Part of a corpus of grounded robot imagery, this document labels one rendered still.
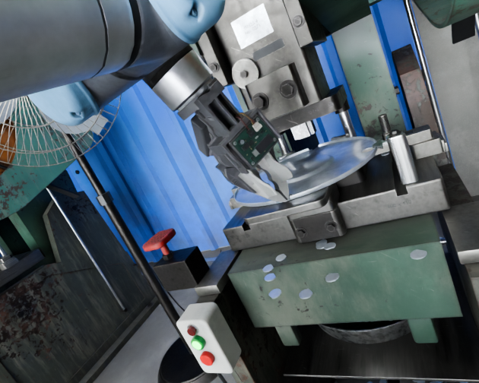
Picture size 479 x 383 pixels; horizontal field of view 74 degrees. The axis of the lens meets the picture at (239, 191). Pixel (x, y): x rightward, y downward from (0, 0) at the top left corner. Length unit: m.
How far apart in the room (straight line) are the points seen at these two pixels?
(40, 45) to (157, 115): 2.12
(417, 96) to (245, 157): 0.65
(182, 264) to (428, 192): 0.49
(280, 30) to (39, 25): 0.51
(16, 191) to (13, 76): 1.52
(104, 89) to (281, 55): 0.40
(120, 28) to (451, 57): 1.76
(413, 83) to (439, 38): 0.92
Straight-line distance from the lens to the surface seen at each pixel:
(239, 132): 0.42
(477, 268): 0.55
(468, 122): 1.97
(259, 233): 0.72
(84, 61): 0.23
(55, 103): 0.36
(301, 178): 0.59
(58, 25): 0.21
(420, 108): 0.98
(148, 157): 2.47
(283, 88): 0.62
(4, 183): 1.71
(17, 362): 1.91
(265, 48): 0.67
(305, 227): 0.64
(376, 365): 0.87
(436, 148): 0.73
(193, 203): 2.39
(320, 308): 0.68
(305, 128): 0.73
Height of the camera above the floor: 0.95
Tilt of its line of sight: 14 degrees down
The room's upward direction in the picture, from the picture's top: 25 degrees counter-clockwise
